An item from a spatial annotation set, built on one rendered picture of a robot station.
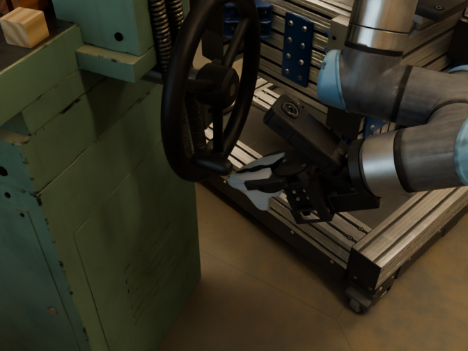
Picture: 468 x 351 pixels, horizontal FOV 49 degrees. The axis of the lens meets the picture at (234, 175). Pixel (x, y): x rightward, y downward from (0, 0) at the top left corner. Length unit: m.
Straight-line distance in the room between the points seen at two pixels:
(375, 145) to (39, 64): 0.43
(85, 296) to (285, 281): 0.70
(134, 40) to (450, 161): 0.42
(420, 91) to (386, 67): 0.05
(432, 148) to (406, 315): 0.98
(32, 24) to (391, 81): 0.45
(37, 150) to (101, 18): 0.20
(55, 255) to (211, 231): 0.84
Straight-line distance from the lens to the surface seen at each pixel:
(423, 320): 1.52
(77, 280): 0.93
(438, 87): 0.67
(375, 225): 1.41
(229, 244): 1.60
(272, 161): 0.70
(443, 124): 0.60
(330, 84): 0.68
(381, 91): 0.67
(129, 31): 0.71
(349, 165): 0.62
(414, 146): 0.59
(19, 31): 0.71
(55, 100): 0.74
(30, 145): 0.73
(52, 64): 0.73
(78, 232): 0.87
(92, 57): 0.74
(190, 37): 0.63
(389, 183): 0.61
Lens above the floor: 1.21
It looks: 41 degrees down
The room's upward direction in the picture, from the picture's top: straight up
